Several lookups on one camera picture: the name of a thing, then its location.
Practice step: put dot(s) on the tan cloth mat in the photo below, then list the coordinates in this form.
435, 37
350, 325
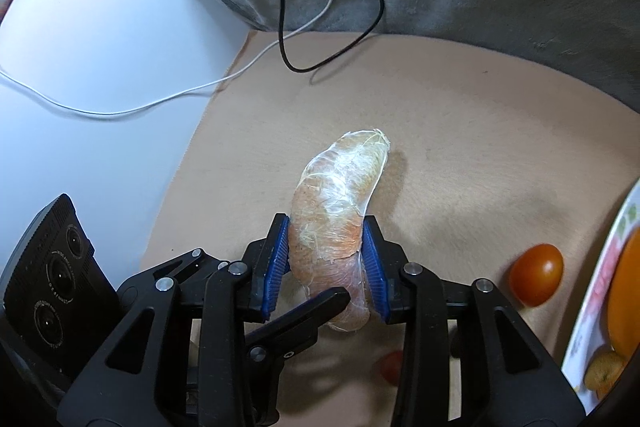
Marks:
490, 155

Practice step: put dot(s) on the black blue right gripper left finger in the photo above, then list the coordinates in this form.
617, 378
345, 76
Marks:
120, 385

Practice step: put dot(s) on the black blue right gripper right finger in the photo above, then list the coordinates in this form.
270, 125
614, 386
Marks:
469, 357

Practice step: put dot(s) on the black camera box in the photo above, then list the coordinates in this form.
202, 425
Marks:
57, 306

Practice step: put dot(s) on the large red cherry tomato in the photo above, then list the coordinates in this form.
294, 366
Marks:
536, 275

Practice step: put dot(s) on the large orange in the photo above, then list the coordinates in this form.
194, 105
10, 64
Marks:
623, 300

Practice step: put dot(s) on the peeled pomelo segment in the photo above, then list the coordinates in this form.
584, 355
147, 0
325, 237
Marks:
326, 221

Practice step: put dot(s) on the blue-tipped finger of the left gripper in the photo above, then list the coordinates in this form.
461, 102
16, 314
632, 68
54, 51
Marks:
297, 330

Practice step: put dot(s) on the brown longan upper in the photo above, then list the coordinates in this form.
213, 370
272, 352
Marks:
603, 371

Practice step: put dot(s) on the white floral plate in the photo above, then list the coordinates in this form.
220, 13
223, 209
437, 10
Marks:
589, 333

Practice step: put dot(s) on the small red cherry tomato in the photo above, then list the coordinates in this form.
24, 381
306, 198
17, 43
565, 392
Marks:
389, 367

